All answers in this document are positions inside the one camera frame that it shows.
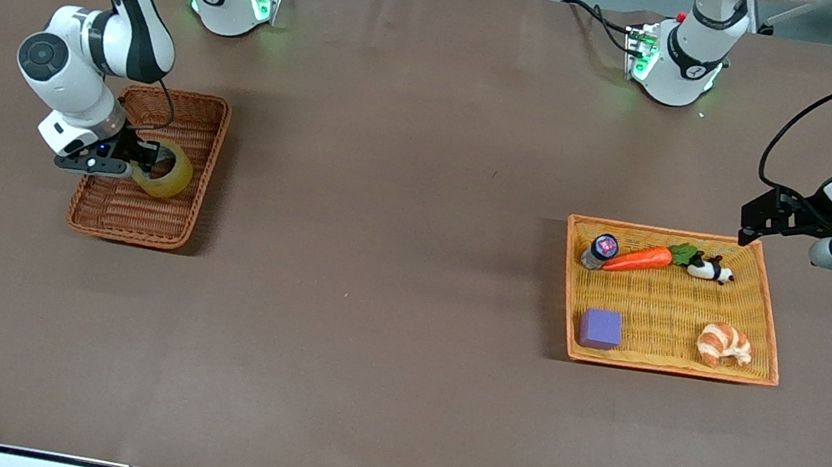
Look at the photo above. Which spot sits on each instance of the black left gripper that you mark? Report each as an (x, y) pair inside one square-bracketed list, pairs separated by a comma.
[(810, 212)]

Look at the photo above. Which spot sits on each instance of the black white panda toy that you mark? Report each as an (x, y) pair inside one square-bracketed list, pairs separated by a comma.
[(708, 270)]

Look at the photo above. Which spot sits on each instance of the orange toy carrot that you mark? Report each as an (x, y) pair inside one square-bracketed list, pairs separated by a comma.
[(640, 259)]

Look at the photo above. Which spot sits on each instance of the brown table cover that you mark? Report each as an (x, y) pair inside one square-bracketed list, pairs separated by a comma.
[(391, 179)]

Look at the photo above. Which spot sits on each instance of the orange wicker basket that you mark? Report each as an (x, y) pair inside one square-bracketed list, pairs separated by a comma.
[(671, 302)]

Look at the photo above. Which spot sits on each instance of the yellowish clear tape roll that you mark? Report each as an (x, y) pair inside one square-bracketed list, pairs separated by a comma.
[(176, 176)]

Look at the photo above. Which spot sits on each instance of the brown wicker basket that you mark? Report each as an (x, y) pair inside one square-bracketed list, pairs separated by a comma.
[(164, 225)]

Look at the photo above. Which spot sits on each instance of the small bottle purple lid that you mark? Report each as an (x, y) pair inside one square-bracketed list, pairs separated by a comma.
[(600, 251)]

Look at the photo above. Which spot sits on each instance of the toy croissant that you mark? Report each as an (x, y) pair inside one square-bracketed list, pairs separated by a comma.
[(723, 344)]

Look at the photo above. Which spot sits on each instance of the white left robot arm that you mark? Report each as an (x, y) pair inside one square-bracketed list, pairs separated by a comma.
[(689, 68)]

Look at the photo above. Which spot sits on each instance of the purple foam cube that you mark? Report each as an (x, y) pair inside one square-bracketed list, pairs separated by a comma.
[(600, 329)]

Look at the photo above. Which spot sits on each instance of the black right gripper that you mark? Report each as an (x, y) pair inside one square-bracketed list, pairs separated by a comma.
[(131, 150)]

